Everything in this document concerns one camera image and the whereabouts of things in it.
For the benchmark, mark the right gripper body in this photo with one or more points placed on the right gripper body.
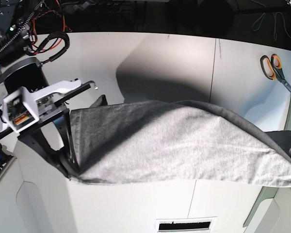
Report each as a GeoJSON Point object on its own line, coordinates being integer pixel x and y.
{"type": "Point", "coordinates": [67, 89]}

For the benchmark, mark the grey t-shirt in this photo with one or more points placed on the grey t-shirt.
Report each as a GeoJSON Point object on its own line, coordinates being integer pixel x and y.
{"type": "Point", "coordinates": [189, 140]}

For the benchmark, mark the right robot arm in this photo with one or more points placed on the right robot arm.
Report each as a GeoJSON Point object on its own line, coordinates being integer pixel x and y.
{"type": "Point", "coordinates": [21, 61]}

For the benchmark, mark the orange grey scissors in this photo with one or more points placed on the orange grey scissors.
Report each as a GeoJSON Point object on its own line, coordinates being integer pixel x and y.
{"type": "Point", "coordinates": [273, 70]}

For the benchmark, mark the beige chair right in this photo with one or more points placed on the beige chair right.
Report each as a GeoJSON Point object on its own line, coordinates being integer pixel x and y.
{"type": "Point", "coordinates": [271, 212]}

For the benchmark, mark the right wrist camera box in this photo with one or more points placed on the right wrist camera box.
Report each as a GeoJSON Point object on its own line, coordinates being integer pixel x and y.
{"type": "Point", "coordinates": [20, 110]}

